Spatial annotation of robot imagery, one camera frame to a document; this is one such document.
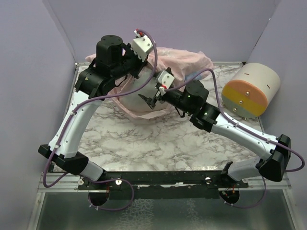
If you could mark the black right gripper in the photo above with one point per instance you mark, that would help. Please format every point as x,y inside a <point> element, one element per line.
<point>149,100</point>

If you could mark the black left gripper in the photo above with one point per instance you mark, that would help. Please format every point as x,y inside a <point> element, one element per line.
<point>140,64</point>

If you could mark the white pillow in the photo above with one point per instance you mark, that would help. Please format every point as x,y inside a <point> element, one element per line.
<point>139,93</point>

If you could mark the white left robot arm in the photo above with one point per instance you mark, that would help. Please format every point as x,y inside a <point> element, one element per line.
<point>114,60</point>

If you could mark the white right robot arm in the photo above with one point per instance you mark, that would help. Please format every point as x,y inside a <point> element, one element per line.
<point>272,152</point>

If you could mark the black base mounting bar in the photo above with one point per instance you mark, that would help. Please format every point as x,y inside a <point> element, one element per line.
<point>128,191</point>

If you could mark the beige orange yellow cylinder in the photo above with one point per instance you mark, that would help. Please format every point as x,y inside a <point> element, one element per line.
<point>251,90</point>

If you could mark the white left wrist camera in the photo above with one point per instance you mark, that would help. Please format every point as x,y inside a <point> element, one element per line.
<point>142,47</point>

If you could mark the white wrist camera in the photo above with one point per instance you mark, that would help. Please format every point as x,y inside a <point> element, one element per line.
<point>142,47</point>
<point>165,77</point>

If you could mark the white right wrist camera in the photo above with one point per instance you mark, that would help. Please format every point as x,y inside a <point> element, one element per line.
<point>165,77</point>

